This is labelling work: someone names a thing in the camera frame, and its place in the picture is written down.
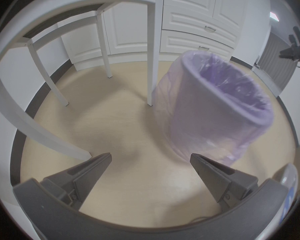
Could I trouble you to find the white trash bin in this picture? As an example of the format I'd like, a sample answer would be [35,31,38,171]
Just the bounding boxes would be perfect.
[172,53,274,159]

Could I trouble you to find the purple plastic bag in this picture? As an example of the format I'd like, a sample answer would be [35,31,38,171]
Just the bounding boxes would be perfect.
[152,50,275,167]

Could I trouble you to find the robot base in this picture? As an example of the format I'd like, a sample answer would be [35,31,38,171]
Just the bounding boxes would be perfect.
[279,159,300,224]

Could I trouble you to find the white chair grey cushions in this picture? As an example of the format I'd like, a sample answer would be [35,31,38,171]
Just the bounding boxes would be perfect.
[0,0,165,163]

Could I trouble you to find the beige curtain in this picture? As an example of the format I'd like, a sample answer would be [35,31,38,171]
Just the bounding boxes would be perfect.
[257,31,297,96]

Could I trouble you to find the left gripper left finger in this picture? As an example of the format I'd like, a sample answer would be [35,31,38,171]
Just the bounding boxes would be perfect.
[43,152,113,211]

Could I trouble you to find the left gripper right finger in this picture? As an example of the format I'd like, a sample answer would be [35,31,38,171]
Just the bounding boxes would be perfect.
[190,153,259,209]

